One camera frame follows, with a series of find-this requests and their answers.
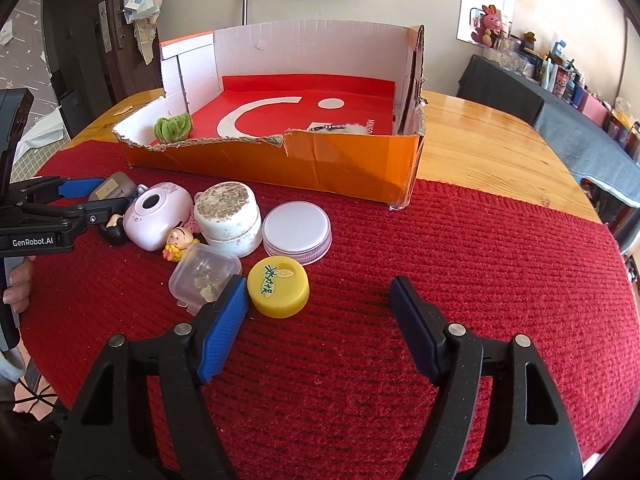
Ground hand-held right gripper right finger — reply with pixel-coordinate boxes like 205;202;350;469
390;275;586;480

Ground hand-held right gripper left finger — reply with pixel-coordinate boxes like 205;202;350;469
52;274;249;480

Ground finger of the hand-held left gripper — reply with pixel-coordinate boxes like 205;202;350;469
50;196;132;236
15;176;105;206

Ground black-haired figurine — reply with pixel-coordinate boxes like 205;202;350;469
98;213;128;247

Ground grey rounded case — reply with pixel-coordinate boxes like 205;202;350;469
89;171;138;201

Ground small clear plastic container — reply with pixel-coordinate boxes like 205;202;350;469
168;245;243;316

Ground pale pink round device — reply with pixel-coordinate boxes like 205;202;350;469
122;181;195;252

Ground yellow bottle cap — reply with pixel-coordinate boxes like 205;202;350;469
248;256;310;319

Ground small cartoon child figurine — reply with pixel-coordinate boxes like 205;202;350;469
162;226;201;263

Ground white jar with speckled lid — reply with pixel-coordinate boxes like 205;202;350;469
194;181;263;258

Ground white round lid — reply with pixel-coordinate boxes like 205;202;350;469
262;201;333;265

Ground orange cardboard box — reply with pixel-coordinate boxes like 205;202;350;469
112;24;428;211

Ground person's left hand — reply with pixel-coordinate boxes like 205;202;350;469
2;257;36;316

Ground red knitted mat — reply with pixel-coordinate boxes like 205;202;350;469
20;135;636;480

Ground green knitted toy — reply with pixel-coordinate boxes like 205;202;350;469
153;113;193;142

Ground dark wooden door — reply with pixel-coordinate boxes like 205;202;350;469
42;0;166;111

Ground metal door lock plate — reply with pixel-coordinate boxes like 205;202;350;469
99;1;113;53

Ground hanging plastic bags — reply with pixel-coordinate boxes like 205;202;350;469
122;0;166;66

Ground grey cloth covered sideboard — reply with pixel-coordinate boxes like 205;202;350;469
457;54;640;206

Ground clear glass mugs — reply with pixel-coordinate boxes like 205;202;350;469
497;47;533;73

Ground row of bottles and jars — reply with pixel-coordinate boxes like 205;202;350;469
520;32;640;151

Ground pink rabbit plush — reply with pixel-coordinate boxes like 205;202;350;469
472;5;506;46

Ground black strappy sandal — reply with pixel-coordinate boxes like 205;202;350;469
10;360;63;421

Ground white fluffy plush keychain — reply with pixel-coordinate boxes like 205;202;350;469
306;121;373;136

